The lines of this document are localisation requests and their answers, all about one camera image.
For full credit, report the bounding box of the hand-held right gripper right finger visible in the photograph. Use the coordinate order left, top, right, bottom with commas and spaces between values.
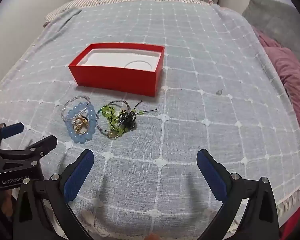
196, 149, 280, 240

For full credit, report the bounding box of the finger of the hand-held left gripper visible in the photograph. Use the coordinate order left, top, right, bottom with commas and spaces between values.
0, 122, 24, 153
0, 135, 58, 172

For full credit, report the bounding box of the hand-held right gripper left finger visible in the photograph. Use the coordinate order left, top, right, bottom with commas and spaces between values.
13, 149, 95, 240

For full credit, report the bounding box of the blue bead bracelet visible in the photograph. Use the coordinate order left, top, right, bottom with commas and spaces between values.
66, 104, 97, 144

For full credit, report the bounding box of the large gold ring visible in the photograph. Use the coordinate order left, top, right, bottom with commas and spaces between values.
72, 116, 88, 133

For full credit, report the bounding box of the clear bead bracelet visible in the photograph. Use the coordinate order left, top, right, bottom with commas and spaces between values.
61, 95, 91, 122

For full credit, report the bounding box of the thin multicolour bead bracelet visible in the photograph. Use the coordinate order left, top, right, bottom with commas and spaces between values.
96, 100, 130, 139

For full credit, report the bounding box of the green bead bracelet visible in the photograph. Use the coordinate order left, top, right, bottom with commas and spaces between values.
98, 106, 127, 135

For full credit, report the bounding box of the black bead bracelet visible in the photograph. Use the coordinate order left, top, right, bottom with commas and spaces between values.
117, 101, 157, 130

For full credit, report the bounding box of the red cardboard box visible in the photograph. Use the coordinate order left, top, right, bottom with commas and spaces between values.
68, 43, 165, 97

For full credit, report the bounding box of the red cloth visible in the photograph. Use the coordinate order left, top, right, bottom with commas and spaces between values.
280, 200, 300, 240

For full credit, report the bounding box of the grey checked blanket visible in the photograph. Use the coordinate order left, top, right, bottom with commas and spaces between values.
0, 0, 300, 240

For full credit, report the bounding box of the pink blanket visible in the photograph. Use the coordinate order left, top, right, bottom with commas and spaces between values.
251, 26, 300, 133

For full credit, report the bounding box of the grey pillow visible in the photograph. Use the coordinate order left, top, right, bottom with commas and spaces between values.
241, 0, 300, 53

